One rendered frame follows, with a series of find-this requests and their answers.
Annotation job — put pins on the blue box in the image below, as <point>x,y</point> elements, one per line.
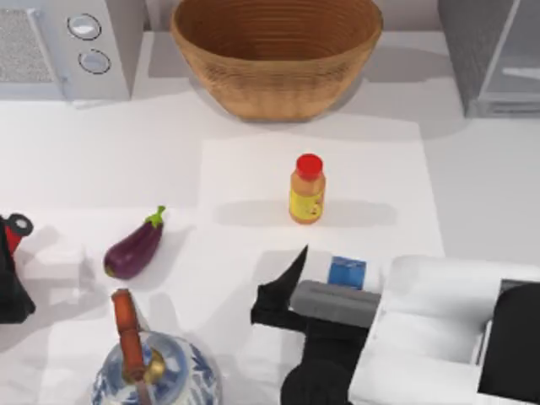
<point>347,273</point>

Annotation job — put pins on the pale grey rounded box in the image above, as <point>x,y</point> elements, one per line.
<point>337,304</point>

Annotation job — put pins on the orange bottle with red cap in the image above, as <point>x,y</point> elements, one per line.
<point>307,196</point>

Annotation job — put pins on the blue and white teapot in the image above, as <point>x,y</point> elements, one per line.
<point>177,371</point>

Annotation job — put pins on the purple eggplant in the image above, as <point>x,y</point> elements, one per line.
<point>133,253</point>

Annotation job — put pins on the woven wooden basket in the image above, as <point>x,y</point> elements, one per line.
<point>276,63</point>

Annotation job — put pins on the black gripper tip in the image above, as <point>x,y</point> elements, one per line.
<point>12,291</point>

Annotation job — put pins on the red bottle with black cap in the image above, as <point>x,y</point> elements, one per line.
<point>17,230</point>

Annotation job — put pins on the pale microwave oven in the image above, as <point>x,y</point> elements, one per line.
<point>122,50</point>

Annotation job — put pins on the small microwave knob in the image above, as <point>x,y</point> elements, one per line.
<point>94,61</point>

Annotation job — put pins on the large microwave knob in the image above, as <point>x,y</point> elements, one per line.
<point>84,27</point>

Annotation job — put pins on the microwave door with mesh window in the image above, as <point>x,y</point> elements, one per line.
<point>25,46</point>

